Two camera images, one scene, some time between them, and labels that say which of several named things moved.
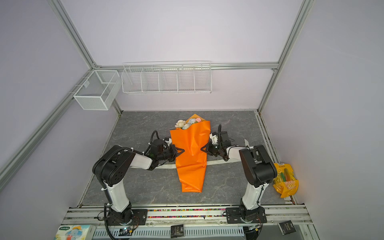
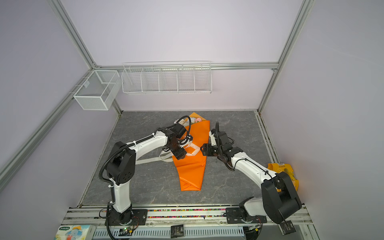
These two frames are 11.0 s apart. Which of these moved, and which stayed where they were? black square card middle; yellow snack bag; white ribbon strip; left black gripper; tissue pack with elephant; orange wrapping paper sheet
Moved: left black gripper; white ribbon strip
Stayed: orange wrapping paper sheet; yellow snack bag; black square card middle; tissue pack with elephant
